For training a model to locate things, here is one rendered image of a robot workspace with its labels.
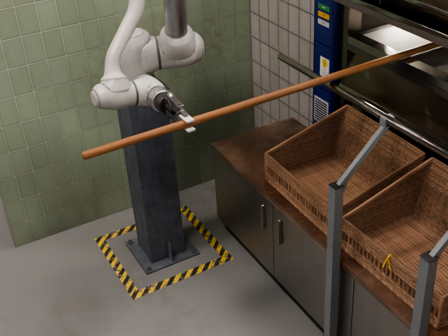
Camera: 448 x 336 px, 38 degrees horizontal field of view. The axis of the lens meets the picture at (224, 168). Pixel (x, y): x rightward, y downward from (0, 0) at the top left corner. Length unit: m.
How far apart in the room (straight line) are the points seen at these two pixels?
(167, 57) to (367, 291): 1.35
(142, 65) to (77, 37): 0.56
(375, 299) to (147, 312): 1.24
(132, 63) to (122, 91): 0.52
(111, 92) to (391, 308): 1.31
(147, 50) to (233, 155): 0.72
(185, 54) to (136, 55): 0.22
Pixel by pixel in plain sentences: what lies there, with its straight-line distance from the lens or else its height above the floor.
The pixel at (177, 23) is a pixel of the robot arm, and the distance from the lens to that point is 2.94.
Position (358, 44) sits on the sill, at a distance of 3.11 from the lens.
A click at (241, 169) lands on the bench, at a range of 3.24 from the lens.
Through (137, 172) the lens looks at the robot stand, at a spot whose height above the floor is 0.59.
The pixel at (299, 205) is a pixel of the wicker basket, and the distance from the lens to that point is 2.93.
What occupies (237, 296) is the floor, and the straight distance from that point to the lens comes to 3.38.
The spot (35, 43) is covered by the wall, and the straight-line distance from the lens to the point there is 3.47.
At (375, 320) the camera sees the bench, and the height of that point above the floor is 0.44.
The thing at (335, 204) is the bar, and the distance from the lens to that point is 2.47.
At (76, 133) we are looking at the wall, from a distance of 3.71.
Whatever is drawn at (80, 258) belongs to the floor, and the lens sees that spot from 3.76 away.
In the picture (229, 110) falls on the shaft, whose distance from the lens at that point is 2.44.
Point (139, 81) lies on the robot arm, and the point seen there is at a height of 1.25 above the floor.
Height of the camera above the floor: 2.32
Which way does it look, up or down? 32 degrees down
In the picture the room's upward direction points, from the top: 4 degrees counter-clockwise
